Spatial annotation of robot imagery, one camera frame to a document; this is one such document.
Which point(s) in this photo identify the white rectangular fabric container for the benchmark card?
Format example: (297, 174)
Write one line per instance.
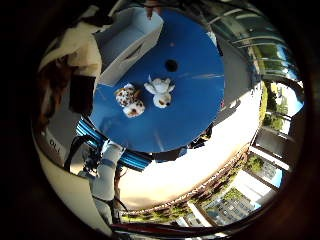
(128, 43)

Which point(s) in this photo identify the orange striped tiger plush toy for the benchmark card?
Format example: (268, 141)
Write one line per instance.
(51, 88)

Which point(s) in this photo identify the white plush toy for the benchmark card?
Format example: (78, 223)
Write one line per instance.
(160, 91)

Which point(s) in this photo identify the brown spotted plush toy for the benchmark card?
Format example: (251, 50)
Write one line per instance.
(130, 100)

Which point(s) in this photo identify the blue metal frame rail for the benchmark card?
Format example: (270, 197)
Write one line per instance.
(133, 160)

